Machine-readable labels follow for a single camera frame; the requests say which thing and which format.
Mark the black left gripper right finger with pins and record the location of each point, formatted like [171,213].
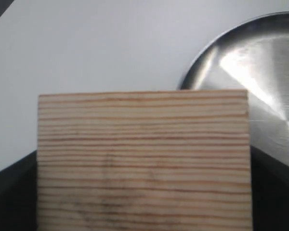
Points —
[270,192]

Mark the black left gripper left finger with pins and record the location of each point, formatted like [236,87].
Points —
[18,195]

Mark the light wooden cube block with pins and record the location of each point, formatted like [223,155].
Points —
[144,161]

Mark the round stainless steel plate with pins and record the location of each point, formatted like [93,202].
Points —
[253,56]

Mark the grey backdrop cloth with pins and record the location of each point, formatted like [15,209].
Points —
[0,9]

